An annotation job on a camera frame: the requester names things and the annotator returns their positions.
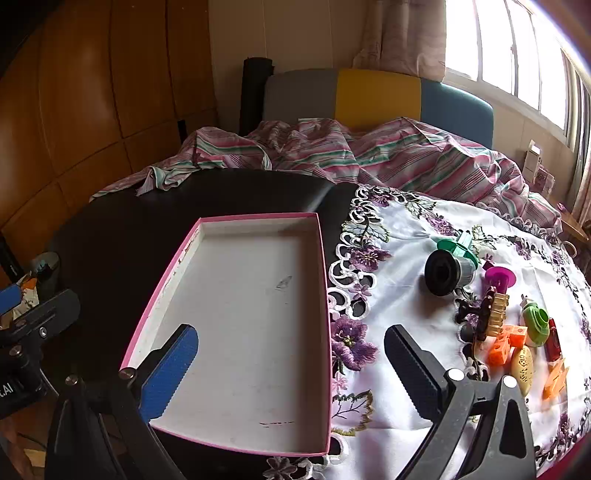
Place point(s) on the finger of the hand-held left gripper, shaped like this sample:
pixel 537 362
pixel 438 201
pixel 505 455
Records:
pixel 51 314
pixel 8 300

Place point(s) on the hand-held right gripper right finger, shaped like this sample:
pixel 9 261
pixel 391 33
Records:
pixel 411 369

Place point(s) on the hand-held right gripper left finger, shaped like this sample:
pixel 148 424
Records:
pixel 168 374

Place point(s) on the orange perforated plastic block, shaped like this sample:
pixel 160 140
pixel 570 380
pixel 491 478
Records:
pixel 501 350

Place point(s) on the pink-edged white cardboard box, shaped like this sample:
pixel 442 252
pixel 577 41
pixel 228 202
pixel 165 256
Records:
pixel 240 300

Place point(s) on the black grey cylinder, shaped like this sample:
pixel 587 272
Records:
pixel 445 272

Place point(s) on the yellow oval plastic piece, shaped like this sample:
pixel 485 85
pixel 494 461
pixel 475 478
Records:
pixel 521 369

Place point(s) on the magenta plastic cup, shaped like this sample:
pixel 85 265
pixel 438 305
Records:
pixel 501 277

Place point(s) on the green plastic disc toy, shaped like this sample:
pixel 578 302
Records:
pixel 455 244

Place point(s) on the green white plug-in device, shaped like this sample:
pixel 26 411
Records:
pixel 535 323

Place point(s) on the red translucent plastic piece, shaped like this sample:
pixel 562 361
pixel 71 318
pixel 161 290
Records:
pixel 552 344

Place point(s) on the orange plastic clip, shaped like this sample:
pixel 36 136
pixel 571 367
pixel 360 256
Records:
pixel 556 381

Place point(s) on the dark grey container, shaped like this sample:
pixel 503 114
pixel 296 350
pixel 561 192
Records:
pixel 46 272

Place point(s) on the white floral embroidered tablecloth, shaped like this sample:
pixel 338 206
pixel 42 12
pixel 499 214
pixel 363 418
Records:
pixel 406 230

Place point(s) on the pink green striped bed sheet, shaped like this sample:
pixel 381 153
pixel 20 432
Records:
pixel 415 157

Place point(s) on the wooden nightstand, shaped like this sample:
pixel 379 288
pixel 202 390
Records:
pixel 575 226

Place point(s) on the wooden wardrobe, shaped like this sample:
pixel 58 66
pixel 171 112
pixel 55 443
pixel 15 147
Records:
pixel 92 92

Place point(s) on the purple patterned box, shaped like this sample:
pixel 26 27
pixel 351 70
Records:
pixel 545 180

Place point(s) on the white carton box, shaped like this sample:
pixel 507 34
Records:
pixel 533 159

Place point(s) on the grey yellow blue headboard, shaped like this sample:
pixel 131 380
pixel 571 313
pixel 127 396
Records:
pixel 378 97

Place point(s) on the black rolled mat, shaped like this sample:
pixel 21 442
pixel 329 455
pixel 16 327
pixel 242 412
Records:
pixel 254 92

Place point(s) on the beige patterned curtain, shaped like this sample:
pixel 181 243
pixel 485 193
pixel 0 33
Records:
pixel 401 37

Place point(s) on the window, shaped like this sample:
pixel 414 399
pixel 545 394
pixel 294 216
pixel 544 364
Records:
pixel 508 46

